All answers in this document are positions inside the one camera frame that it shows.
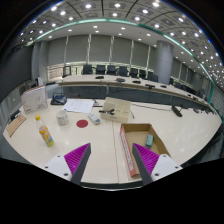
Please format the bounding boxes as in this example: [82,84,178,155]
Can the white ceramic mug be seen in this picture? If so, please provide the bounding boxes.
[56,110,68,126]

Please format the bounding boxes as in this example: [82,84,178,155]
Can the long curved conference desk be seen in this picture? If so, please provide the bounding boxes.
[47,75,212,111]

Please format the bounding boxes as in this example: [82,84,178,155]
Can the open brown cardboard box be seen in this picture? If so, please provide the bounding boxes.
[120,124,169,177]

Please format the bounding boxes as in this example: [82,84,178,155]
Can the teal small box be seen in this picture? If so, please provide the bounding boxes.
[145,134,154,148]

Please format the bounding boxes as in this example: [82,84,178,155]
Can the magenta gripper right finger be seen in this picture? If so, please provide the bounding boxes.
[132,143,159,185]

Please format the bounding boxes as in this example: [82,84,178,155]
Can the red round coaster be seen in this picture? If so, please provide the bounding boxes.
[76,120,88,128]

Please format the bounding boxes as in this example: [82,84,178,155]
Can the black office chair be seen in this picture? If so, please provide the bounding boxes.
[118,66,128,77]
[129,68,138,78]
[96,65,106,75]
[106,65,116,75]
[82,64,93,75]

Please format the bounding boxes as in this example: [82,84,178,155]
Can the black desk telephone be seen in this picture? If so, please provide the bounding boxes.
[51,95,67,105]

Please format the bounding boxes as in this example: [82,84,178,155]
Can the yellow-capped drink bottle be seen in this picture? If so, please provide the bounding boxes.
[35,115,54,147]

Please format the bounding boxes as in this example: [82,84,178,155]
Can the brown cardboard sheet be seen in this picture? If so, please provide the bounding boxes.
[6,115,26,136]

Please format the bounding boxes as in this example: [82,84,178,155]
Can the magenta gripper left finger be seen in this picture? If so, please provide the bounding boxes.
[64,143,91,185]

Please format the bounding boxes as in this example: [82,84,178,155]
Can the round grey column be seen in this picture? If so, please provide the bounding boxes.
[154,40,174,85]

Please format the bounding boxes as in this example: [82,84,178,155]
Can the beige cardboard box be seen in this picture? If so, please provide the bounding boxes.
[100,97,131,123]

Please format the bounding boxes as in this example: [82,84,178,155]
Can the black power strip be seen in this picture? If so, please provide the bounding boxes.
[171,106,183,117]

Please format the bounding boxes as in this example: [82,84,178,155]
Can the white remote control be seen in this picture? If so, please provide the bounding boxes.
[88,113,101,125]

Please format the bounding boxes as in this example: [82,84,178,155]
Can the white paper sheets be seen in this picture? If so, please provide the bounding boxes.
[63,99,94,113]

